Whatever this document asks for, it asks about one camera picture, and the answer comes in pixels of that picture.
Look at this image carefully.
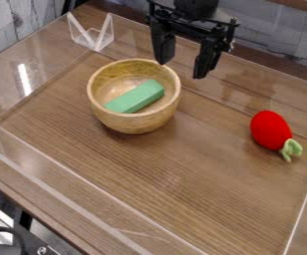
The green rectangular block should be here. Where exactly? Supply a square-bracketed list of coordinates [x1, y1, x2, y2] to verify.
[105, 80, 165, 114]

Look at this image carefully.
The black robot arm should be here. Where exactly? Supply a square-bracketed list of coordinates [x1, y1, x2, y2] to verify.
[146, 0, 240, 79]

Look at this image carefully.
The black table leg bracket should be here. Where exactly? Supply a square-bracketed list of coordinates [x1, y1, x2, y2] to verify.
[11, 205, 74, 255]

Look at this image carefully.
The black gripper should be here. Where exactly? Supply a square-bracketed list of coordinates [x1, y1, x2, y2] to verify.
[148, 0, 240, 79]

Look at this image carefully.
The clear acrylic tray wall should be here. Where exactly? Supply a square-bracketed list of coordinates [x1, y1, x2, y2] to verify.
[0, 18, 307, 255]

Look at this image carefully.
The clear acrylic corner bracket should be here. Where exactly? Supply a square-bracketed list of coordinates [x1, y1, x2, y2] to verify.
[68, 12, 114, 52]

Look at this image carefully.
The wooden bowl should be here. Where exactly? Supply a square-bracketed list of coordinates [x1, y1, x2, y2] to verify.
[88, 59, 181, 134]

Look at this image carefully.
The red plush strawberry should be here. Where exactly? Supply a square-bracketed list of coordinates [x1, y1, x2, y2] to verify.
[249, 110, 304, 161]

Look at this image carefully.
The black cable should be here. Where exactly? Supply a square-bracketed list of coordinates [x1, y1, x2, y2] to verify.
[0, 226, 29, 255]

